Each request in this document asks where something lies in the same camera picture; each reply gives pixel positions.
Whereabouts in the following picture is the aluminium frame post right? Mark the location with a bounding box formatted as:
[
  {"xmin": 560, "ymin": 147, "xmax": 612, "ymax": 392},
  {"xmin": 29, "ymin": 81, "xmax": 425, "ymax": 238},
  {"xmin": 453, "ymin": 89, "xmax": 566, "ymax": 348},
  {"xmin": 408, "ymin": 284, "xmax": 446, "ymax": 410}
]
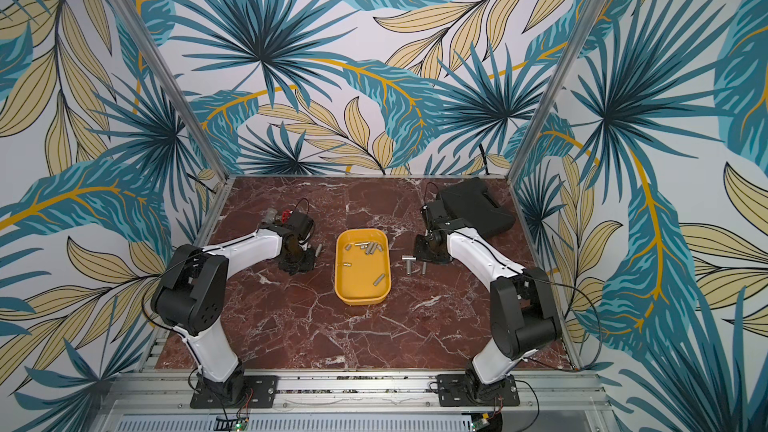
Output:
[{"xmin": 507, "ymin": 0, "xmax": 606, "ymax": 187}]

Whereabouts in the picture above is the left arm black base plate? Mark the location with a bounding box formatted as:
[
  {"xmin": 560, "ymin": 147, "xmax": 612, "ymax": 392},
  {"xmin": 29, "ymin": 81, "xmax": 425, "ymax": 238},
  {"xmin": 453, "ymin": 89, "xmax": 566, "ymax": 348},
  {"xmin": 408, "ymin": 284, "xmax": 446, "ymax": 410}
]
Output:
[{"xmin": 190, "ymin": 375, "xmax": 278, "ymax": 409}]

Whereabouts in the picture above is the aluminium front rail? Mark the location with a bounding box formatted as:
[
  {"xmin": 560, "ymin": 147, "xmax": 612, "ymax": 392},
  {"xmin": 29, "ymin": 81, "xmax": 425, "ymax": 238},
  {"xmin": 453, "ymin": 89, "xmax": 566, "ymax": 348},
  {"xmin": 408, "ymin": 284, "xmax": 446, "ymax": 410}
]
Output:
[{"xmin": 90, "ymin": 370, "xmax": 619, "ymax": 431}]

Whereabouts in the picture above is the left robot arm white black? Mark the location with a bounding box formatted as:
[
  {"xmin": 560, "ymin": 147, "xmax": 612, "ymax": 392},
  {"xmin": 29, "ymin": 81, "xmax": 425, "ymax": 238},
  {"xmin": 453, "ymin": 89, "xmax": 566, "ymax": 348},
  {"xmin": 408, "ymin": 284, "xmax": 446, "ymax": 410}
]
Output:
[{"xmin": 150, "ymin": 211, "xmax": 316, "ymax": 397}]

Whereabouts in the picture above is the aluminium frame post left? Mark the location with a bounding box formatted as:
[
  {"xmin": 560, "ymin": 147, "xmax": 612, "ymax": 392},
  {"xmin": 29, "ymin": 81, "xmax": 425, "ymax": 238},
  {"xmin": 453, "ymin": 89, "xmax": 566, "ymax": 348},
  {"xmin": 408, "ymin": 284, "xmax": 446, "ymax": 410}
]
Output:
[{"xmin": 108, "ymin": 0, "xmax": 229, "ymax": 182}]

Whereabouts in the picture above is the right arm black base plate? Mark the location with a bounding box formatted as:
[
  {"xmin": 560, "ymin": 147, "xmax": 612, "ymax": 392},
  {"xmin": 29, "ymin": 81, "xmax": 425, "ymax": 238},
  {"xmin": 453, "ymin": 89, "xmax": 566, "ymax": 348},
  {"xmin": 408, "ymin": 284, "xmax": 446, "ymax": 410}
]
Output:
[{"xmin": 436, "ymin": 371, "xmax": 520, "ymax": 407}]

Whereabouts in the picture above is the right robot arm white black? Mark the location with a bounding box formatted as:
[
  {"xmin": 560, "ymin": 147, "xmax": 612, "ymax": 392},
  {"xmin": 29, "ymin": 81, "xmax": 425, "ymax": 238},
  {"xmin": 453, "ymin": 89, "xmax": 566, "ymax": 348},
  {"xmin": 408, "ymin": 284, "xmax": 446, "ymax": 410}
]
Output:
[{"xmin": 414, "ymin": 200, "xmax": 562, "ymax": 397}]

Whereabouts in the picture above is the steel valve with red handwheel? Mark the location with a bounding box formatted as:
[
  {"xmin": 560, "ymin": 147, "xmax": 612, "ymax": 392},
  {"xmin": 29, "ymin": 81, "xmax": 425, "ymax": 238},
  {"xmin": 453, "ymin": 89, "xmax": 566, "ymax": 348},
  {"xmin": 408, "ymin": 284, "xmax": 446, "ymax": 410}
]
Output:
[{"xmin": 261, "ymin": 208, "xmax": 293, "ymax": 226}]

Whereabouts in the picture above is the black tool case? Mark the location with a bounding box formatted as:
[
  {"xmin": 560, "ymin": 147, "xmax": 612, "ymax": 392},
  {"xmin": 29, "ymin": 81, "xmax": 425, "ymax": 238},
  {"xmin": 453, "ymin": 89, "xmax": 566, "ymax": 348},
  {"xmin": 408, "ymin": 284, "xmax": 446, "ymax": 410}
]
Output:
[{"xmin": 438, "ymin": 177, "xmax": 516, "ymax": 239}]

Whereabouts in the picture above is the yellow plastic storage tray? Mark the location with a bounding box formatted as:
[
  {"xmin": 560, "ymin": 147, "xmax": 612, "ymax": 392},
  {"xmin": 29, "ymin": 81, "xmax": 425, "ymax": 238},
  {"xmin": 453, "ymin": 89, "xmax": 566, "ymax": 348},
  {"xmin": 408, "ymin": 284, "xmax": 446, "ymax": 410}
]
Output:
[{"xmin": 334, "ymin": 228, "xmax": 392, "ymax": 306}]

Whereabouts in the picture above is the aluminium frame post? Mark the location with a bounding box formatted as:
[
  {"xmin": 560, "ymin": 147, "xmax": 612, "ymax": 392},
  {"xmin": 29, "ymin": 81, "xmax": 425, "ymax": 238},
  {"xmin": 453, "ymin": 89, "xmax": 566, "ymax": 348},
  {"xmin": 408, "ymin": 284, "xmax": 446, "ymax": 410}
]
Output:
[
  {"xmin": 507, "ymin": 0, "xmax": 606, "ymax": 187},
  {"xmin": 108, "ymin": 0, "xmax": 229, "ymax": 182}
]

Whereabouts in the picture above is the silver socket pile in tray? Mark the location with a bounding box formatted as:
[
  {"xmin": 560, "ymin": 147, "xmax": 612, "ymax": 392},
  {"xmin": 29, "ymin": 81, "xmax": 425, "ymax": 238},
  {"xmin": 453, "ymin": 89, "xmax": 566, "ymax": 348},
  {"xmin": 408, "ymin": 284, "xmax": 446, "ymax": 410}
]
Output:
[{"xmin": 344, "ymin": 241, "xmax": 384, "ymax": 255}]

